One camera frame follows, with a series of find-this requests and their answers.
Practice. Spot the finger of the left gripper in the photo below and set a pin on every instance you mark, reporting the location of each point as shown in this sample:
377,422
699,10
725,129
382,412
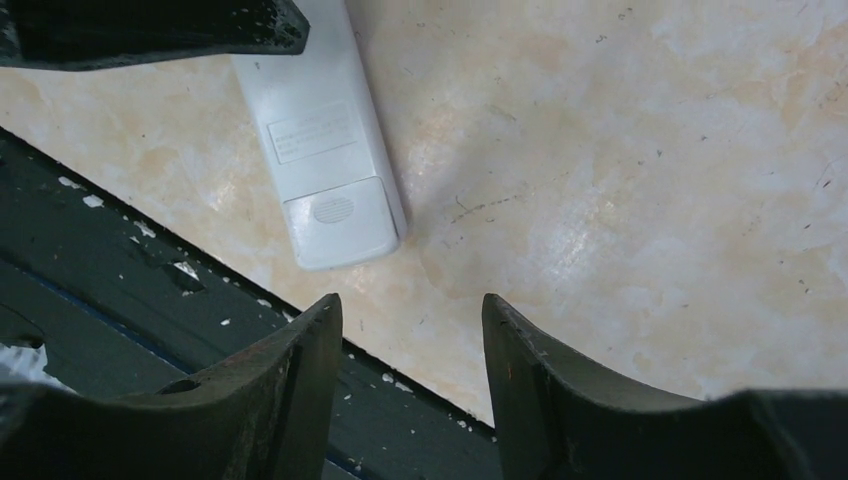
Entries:
86,35

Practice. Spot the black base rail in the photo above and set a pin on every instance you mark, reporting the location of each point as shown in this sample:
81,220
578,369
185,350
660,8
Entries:
122,305

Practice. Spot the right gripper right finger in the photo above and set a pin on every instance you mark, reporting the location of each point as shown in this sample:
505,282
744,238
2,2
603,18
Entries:
561,415

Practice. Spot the white battery cover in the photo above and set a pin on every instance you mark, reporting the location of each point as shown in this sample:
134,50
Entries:
342,226

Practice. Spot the white remote control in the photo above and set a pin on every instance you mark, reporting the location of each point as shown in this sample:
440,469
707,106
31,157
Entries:
314,113

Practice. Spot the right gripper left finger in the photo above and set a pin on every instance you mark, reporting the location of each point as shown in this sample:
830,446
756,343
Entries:
262,413

